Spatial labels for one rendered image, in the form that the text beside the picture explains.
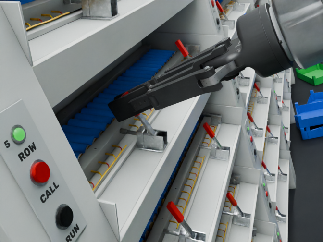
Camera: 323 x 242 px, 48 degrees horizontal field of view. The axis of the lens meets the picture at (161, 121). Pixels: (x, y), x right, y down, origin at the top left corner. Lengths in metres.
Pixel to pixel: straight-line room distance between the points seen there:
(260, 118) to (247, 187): 0.42
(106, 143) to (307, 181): 1.57
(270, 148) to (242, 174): 0.53
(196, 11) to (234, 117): 0.28
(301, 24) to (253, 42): 0.05
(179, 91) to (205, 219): 0.31
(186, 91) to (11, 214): 0.22
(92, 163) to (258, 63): 0.23
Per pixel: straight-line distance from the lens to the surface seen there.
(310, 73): 3.29
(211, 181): 0.74
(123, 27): 0.47
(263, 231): 1.15
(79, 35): 0.39
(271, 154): 1.51
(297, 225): 1.72
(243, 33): 0.39
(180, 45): 0.72
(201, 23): 0.88
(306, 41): 0.38
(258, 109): 1.45
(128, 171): 0.47
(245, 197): 1.00
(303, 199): 1.85
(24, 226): 0.28
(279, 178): 1.69
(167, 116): 0.59
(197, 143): 0.82
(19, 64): 0.30
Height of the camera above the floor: 1.14
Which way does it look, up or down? 21 degrees down
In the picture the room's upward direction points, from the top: 21 degrees counter-clockwise
